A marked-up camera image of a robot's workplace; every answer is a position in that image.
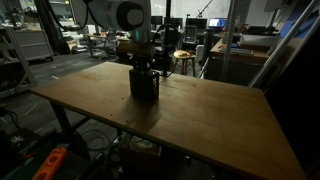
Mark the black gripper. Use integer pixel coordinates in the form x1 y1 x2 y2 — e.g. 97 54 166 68
128 53 154 73

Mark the black mesh box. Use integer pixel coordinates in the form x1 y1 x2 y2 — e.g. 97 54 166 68
128 68 160 101

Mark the cardboard box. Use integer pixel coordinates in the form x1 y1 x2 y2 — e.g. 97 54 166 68
119 133 164 176

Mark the white rectangular box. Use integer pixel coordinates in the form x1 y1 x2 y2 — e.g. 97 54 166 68
239 33 282 48

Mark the black vertical pole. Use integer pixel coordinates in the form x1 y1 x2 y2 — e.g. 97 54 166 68
161 0 173 78

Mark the round wooden stool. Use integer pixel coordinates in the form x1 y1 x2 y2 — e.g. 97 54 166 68
172 49 198 78

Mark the grey mesh office chair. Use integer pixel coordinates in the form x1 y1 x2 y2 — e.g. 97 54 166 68
184 25 198 45

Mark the black unlit monitor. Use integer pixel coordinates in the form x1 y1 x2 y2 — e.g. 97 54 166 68
184 17 209 32

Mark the lit computer monitor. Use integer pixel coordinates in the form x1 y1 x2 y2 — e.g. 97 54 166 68
208 17 229 29

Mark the silver aluminium bar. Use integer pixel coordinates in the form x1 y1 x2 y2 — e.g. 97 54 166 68
219 0 240 83
248 0 320 90

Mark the wooden workbench with drawers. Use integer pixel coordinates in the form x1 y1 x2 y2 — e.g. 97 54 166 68
209 37 272 86

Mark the computer keyboard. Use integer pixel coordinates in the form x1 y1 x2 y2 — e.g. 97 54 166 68
229 47 255 56

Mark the grey drawer cabinet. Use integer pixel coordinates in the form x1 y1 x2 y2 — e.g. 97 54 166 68
13 29 55 63

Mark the large orange plastic tool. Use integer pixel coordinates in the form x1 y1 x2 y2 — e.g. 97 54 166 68
31 146 69 180

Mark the black metal table frame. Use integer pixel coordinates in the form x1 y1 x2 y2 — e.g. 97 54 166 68
49 99 93 144

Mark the metal shelf frame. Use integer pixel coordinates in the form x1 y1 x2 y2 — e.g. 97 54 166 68
0 25 38 99

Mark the blue wall panel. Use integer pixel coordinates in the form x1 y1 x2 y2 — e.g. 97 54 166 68
279 4 320 39

